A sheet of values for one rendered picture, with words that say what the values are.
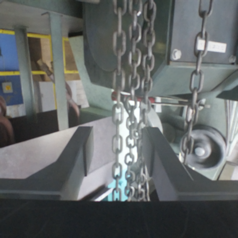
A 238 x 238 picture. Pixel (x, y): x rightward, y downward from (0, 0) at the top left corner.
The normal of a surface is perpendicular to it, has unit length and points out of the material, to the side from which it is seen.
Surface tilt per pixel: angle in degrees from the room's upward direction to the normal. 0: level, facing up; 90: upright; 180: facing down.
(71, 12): 90
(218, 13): 90
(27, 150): 90
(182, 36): 90
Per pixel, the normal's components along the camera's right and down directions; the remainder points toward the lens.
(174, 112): -0.66, 0.21
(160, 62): -0.87, 0.13
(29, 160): 0.76, 0.21
